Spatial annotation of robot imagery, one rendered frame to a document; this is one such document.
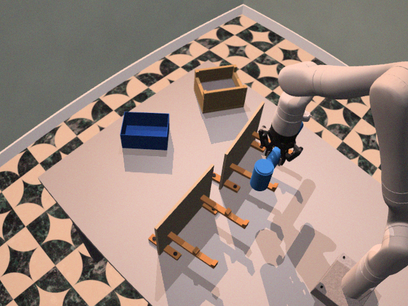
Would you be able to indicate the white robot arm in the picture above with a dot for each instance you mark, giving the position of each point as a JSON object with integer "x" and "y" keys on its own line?
{"x": 387, "y": 88}

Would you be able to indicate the brown wooden crate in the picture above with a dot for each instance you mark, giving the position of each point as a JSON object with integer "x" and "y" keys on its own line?
{"x": 230, "y": 94}

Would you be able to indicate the blue cylinder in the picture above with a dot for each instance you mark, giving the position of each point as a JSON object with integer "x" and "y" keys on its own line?
{"x": 263, "y": 170}

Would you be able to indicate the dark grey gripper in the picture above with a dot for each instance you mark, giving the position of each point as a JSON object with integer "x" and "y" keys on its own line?
{"x": 284, "y": 143}

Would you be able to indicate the dark blue open box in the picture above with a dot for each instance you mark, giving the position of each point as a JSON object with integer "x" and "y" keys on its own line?
{"x": 136, "y": 125}

